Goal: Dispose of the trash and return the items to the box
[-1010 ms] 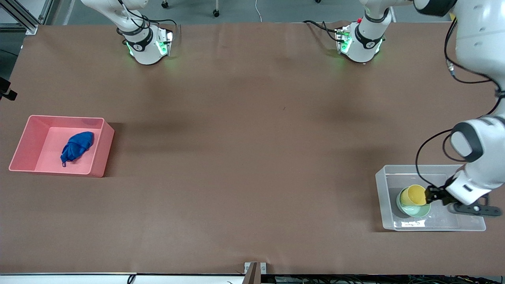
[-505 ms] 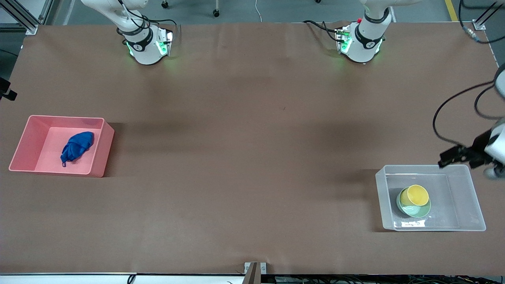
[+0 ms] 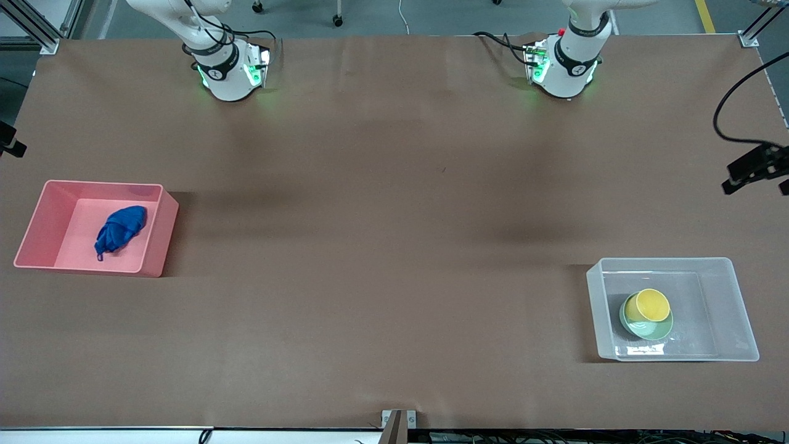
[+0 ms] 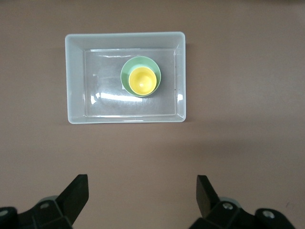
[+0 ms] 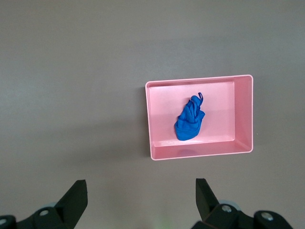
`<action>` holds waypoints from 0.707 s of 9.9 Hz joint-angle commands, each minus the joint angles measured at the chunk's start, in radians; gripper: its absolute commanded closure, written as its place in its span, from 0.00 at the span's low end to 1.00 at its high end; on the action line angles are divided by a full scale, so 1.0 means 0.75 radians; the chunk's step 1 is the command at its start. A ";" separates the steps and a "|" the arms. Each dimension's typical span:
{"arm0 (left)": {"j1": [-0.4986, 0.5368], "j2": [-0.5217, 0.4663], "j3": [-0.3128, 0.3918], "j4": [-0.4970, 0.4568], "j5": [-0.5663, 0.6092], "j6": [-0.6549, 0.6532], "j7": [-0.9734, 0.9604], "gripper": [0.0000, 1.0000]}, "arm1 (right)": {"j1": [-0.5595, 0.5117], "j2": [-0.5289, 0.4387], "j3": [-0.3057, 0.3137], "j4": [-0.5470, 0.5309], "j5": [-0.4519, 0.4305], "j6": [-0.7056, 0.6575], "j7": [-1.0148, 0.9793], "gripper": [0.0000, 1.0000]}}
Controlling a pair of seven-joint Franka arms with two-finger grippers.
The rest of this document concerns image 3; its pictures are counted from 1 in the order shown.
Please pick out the clear plastic storage box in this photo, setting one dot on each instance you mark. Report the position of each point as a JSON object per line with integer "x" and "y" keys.
{"x": 733, "y": 308}

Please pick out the blue glove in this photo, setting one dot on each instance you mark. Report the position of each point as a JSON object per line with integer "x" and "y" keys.
{"x": 120, "y": 227}

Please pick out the mint green bowl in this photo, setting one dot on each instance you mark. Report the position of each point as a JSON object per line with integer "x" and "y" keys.
{"x": 647, "y": 333}

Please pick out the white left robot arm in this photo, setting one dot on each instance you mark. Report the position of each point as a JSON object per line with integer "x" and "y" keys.
{"x": 570, "y": 61}

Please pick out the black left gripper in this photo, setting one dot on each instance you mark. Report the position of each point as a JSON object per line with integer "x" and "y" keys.
{"x": 766, "y": 158}

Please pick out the white table edge rail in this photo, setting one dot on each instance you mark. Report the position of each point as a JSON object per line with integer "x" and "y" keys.
{"x": 123, "y": 436}

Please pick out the aluminium frame post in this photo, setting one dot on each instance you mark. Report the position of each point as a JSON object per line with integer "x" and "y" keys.
{"x": 759, "y": 28}
{"x": 37, "y": 28}

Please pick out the metal table edge bracket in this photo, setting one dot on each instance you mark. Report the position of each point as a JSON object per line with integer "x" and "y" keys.
{"x": 399, "y": 425}

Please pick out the yellow plastic cup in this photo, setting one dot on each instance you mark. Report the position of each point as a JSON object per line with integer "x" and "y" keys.
{"x": 650, "y": 304}

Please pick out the pink plastic bin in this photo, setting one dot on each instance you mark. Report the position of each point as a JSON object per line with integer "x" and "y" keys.
{"x": 61, "y": 234}

